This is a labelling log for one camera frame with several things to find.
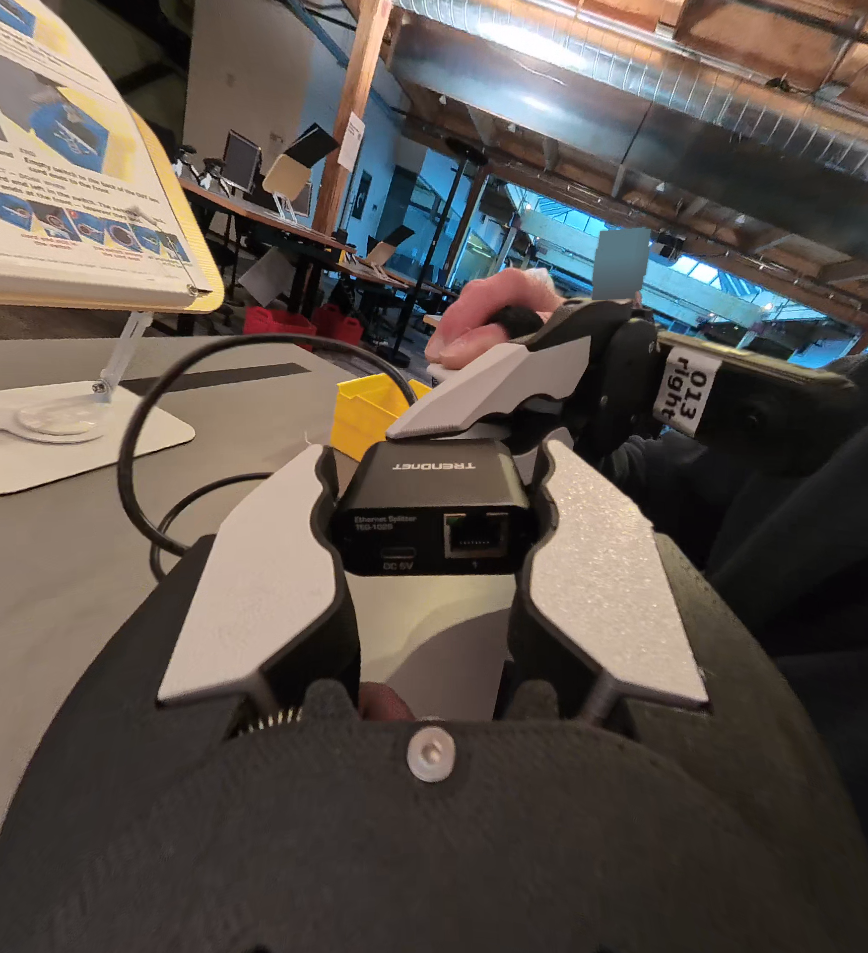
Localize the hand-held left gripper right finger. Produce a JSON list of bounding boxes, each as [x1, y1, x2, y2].
[[512, 439, 710, 719]]

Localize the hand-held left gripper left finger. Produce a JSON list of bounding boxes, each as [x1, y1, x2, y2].
[[157, 444, 360, 708]]

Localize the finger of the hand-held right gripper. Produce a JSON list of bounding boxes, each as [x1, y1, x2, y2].
[[508, 395, 576, 457], [385, 335, 593, 440]]

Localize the black network switch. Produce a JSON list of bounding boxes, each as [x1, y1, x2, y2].
[[330, 439, 533, 576]]

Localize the yellow plastic bin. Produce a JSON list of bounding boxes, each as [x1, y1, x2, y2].
[[330, 374, 435, 464]]

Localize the black ethernet cable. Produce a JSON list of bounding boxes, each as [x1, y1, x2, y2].
[[117, 333, 416, 583]]

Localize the person's right hand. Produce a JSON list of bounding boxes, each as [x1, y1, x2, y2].
[[425, 267, 565, 371]]

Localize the person's left hand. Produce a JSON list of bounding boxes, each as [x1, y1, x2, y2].
[[359, 681, 416, 722]]

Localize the black pole stand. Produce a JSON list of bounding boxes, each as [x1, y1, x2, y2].
[[388, 143, 493, 366]]

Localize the red plastic bin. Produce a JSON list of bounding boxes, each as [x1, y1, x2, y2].
[[313, 302, 365, 347], [244, 305, 317, 351]]

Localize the black tape strip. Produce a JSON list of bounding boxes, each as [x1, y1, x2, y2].
[[121, 362, 312, 396]]

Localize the white document stand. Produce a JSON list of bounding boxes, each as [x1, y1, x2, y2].
[[0, 0, 225, 496]]

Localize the dark long desk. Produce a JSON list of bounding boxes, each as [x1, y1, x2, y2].
[[177, 179, 450, 299]]

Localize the black computer monitor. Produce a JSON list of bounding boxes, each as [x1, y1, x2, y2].
[[221, 130, 264, 196]]

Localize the printed instruction sheet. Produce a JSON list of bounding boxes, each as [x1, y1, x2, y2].
[[0, 0, 200, 287]]

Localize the silver air duct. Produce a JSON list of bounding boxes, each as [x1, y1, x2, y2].
[[389, 0, 868, 198]]

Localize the wooden support post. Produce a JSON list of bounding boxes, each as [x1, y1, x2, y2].
[[311, 0, 394, 235]]

